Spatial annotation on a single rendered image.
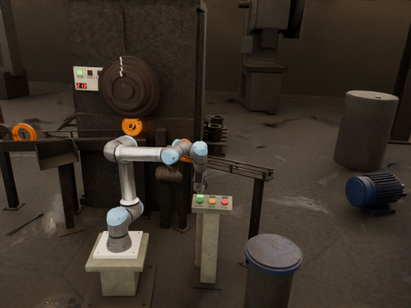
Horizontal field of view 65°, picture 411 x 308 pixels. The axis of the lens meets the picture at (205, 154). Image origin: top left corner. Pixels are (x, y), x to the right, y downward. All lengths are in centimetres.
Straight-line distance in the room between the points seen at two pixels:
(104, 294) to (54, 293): 32
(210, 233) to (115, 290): 67
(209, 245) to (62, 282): 99
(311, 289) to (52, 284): 167
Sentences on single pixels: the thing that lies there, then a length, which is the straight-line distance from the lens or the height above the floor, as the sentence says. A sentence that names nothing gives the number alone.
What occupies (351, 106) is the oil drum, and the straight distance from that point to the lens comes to 425.
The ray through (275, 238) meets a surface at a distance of 202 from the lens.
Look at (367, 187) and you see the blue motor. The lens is 326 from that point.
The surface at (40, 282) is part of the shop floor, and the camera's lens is 248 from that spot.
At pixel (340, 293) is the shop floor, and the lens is 245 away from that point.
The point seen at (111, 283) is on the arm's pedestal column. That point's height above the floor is 12.
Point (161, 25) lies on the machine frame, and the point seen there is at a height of 156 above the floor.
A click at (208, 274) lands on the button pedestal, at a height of 8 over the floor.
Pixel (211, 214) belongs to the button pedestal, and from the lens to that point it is 197.
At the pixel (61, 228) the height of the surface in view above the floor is 1.
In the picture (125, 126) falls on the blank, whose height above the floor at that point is 81.
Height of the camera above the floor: 158
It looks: 22 degrees down
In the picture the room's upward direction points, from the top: 2 degrees clockwise
